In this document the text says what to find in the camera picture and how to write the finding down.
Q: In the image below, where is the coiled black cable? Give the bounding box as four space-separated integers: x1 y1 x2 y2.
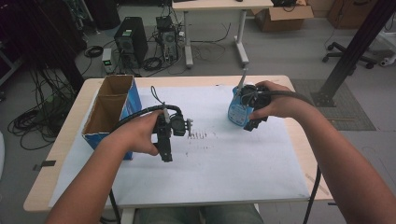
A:
83 45 105 59
142 56 163 72

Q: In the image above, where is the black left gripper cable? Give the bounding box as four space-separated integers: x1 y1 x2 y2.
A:
108 104 185 224

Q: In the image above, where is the person's left hand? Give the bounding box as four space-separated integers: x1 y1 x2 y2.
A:
103 109 165 157

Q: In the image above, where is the open computer tower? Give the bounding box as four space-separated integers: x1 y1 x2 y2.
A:
155 15 180 63

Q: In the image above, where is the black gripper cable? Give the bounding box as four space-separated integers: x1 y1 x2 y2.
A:
108 104 185 224
267 90 322 224

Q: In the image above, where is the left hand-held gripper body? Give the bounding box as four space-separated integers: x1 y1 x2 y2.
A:
153 111 189 163

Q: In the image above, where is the blue cardboard box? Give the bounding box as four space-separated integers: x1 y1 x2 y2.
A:
81 74 143 161

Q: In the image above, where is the white table mat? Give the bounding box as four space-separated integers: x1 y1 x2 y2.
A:
48 85 311 209

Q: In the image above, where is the black metal stand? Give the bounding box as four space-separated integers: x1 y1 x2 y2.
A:
310 0 396 108

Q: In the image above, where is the black office chair base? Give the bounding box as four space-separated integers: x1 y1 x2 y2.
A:
321 41 378 70

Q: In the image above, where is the wooden table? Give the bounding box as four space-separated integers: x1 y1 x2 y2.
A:
22 74 334 213

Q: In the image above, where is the open brown cardboard box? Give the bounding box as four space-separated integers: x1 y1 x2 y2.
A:
251 4 315 33

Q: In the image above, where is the dark floor mat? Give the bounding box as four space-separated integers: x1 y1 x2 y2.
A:
290 78 377 132

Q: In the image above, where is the thin grey cable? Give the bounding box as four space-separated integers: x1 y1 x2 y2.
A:
150 85 172 125

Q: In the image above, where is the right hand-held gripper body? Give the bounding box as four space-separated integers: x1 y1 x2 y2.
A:
240 84 272 133

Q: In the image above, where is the black computer tower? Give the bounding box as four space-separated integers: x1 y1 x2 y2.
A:
113 16 149 70

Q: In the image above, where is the blue refill pouch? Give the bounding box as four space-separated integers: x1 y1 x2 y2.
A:
227 68 255 127

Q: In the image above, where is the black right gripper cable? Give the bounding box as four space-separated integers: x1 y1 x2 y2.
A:
267 90 322 224

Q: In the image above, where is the closed brown cardboard box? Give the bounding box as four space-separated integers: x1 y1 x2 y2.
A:
326 0 385 31

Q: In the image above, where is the tangle of black floor cables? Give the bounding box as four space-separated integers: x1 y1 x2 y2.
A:
7 66 80 151

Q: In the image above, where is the black tape strip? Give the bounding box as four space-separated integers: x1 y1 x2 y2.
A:
32 160 57 172

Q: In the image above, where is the person's right hand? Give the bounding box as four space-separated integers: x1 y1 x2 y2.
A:
248 80 313 121

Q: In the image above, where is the white desk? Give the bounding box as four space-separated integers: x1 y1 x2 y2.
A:
171 0 275 70

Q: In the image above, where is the small white power unit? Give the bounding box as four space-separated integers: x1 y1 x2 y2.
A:
101 48 114 75

